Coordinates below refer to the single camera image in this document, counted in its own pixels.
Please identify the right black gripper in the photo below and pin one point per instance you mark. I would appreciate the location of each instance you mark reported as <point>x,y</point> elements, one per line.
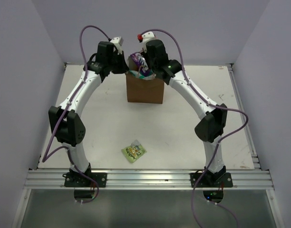
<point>146,56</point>

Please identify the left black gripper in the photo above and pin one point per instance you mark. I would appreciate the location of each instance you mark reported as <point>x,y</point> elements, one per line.
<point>124,68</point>

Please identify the purple Fox's candy bag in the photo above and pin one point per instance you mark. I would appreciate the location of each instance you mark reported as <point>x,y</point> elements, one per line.
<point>140,62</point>

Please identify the brown paper bag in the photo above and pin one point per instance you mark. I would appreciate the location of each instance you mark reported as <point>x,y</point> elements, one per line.
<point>143,91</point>

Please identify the small green snack packet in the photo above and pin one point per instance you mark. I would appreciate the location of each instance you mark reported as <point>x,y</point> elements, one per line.
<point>133,152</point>

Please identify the teal snack packet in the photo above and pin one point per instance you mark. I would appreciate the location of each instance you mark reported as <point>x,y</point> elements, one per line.
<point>141,75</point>

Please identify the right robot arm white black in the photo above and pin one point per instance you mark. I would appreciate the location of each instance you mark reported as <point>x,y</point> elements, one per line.
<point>212,116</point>

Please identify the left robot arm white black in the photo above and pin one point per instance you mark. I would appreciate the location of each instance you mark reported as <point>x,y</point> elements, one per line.
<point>65,119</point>

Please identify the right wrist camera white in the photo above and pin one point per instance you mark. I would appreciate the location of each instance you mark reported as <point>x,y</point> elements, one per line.
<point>146,37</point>

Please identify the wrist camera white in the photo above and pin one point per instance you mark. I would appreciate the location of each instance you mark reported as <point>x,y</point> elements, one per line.
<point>117,42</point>
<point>146,37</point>

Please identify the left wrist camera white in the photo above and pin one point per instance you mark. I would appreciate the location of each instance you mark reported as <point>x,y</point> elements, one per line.
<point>117,42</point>

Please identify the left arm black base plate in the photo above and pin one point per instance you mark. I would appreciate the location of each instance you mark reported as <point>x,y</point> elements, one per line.
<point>76,180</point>

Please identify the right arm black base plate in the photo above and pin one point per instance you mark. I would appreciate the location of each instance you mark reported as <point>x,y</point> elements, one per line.
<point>211,180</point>

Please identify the aluminium front rail frame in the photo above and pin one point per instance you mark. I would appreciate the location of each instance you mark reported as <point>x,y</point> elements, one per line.
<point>148,179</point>

